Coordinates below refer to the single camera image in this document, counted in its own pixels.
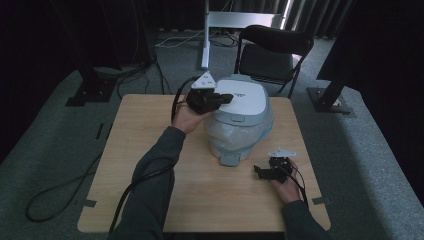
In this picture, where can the white metal desk frame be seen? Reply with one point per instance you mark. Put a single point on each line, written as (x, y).
(206, 40)

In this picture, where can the person's right hand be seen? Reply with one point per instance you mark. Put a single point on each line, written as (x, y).
(290, 191)

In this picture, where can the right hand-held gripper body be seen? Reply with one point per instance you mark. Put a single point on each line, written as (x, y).
(279, 167)

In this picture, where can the black metal stand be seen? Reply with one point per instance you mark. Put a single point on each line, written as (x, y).
(328, 96)
(91, 90)

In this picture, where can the grey curtain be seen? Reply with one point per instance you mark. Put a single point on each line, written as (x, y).
(310, 16)

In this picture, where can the black folding chair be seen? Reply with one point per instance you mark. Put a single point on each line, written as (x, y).
(266, 60)

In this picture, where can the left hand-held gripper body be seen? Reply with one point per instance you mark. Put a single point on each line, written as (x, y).
(200, 100)

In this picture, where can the clear plastic bin liner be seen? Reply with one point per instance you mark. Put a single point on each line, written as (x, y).
(233, 133)

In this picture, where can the grey tape piece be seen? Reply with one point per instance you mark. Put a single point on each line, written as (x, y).
(321, 200)
(89, 203)

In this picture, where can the person's left hand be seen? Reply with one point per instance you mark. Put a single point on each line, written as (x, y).
(186, 118)

